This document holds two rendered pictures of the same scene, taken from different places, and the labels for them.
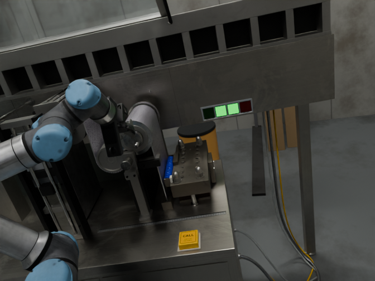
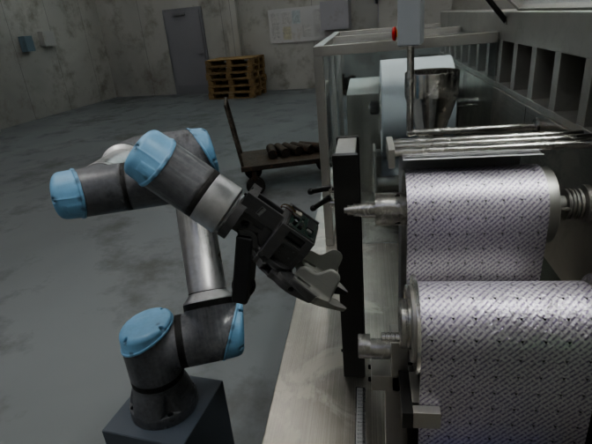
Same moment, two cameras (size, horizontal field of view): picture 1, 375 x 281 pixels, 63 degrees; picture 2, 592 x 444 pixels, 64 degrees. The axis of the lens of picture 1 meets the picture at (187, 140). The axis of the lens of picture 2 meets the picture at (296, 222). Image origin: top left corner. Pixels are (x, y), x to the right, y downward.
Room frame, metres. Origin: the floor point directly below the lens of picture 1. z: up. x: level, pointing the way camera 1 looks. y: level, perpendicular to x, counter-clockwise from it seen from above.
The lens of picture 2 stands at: (0.99, -0.39, 1.69)
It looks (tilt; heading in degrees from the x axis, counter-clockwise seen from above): 23 degrees down; 93
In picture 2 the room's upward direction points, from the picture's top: 5 degrees counter-clockwise
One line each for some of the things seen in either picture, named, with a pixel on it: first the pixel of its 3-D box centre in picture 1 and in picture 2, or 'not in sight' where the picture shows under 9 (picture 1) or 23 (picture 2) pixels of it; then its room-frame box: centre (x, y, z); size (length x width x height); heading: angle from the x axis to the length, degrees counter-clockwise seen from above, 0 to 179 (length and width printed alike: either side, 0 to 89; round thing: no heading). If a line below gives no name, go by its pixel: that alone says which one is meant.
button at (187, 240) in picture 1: (188, 239); not in sight; (0.88, 0.07, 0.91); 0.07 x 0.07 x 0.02; 83
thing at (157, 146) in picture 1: (160, 153); (500, 425); (1.24, 0.13, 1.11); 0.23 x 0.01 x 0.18; 173
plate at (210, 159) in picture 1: (212, 166); not in sight; (1.27, -0.09, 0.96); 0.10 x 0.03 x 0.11; 173
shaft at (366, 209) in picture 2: not in sight; (359, 210); (1.08, 0.46, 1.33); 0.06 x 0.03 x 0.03; 173
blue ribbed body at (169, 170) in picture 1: (169, 168); not in sight; (1.24, 0.11, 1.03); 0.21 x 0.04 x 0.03; 173
